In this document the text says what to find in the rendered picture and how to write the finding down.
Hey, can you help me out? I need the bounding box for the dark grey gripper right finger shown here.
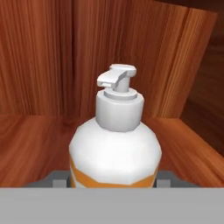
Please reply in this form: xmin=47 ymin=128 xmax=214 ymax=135
xmin=155 ymin=171 xmax=200 ymax=189

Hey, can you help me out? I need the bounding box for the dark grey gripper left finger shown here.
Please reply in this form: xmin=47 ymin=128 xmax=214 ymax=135
xmin=24 ymin=171 xmax=73 ymax=189

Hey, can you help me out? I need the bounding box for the white orange soap dispenser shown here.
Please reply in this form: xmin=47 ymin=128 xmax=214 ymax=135
xmin=68 ymin=63 xmax=163 ymax=189

